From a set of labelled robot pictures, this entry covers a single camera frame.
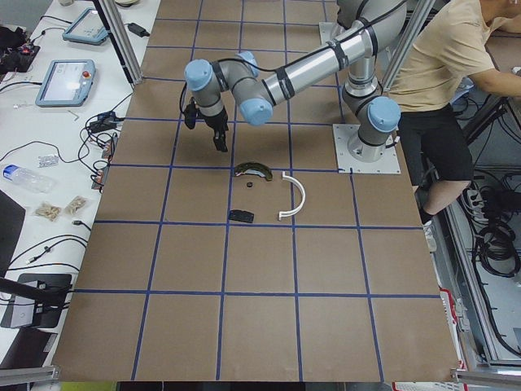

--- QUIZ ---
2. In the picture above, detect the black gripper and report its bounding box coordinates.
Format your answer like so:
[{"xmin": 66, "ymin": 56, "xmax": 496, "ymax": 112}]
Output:
[{"xmin": 204, "ymin": 112, "xmax": 228, "ymax": 152}]

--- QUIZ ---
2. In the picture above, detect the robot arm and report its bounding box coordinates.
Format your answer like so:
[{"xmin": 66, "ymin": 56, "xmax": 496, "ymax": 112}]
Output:
[{"xmin": 182, "ymin": 1, "xmax": 407, "ymax": 160}]

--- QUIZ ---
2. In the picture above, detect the green brake shoe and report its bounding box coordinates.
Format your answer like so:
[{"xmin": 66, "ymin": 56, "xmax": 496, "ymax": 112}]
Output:
[{"xmin": 234, "ymin": 161, "xmax": 273, "ymax": 182}]

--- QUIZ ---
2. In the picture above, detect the black brake pad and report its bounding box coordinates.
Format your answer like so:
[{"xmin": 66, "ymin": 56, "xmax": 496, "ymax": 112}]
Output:
[{"xmin": 228, "ymin": 209, "xmax": 255, "ymax": 224}]

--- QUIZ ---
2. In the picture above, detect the white curved plastic part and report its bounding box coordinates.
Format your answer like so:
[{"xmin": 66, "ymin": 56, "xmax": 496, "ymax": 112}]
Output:
[{"xmin": 278, "ymin": 171, "xmax": 307, "ymax": 221}]

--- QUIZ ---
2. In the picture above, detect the black power adapter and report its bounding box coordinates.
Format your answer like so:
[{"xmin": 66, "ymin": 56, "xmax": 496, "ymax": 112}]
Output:
[{"xmin": 127, "ymin": 23, "xmax": 150, "ymax": 37}]

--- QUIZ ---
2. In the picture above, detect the blue teach pendant near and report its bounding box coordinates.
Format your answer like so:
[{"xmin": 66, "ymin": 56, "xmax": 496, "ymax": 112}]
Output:
[{"xmin": 35, "ymin": 59, "xmax": 96, "ymax": 108}]

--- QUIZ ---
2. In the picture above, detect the blue teach pendant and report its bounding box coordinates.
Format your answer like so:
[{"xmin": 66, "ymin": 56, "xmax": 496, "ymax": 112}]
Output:
[
  {"xmin": 35, "ymin": 59, "xmax": 96, "ymax": 108},
  {"xmin": 62, "ymin": 8, "xmax": 108, "ymax": 46}
]

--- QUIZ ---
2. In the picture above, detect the blue teach pendant far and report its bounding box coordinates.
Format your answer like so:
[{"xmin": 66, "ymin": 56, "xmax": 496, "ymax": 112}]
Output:
[{"xmin": 62, "ymin": 8, "xmax": 108, "ymax": 46}]

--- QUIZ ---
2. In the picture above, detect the bag of small parts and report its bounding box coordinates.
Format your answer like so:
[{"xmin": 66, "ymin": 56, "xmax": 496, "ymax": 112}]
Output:
[{"xmin": 33, "ymin": 202, "xmax": 62, "ymax": 222}]

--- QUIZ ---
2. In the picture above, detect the clear plastic bottle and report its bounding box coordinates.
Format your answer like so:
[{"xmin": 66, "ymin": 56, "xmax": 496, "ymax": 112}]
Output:
[{"xmin": 1, "ymin": 165, "xmax": 55, "ymax": 193}]

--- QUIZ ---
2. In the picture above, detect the person in beige shirt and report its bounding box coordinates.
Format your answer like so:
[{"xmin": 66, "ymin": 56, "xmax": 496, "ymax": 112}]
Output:
[{"xmin": 389, "ymin": 0, "xmax": 520, "ymax": 253}]

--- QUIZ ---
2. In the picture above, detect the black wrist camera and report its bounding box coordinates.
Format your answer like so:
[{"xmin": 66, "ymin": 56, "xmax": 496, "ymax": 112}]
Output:
[{"xmin": 183, "ymin": 100, "xmax": 199, "ymax": 130}]

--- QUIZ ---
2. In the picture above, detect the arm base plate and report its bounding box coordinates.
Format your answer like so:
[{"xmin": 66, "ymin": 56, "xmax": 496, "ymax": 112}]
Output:
[
  {"xmin": 333, "ymin": 124, "xmax": 401, "ymax": 175},
  {"xmin": 318, "ymin": 22, "xmax": 346, "ymax": 45}
]

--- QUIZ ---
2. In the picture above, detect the aluminium frame post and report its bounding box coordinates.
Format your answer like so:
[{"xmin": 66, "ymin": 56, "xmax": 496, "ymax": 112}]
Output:
[{"xmin": 93, "ymin": 0, "xmax": 142, "ymax": 86}]

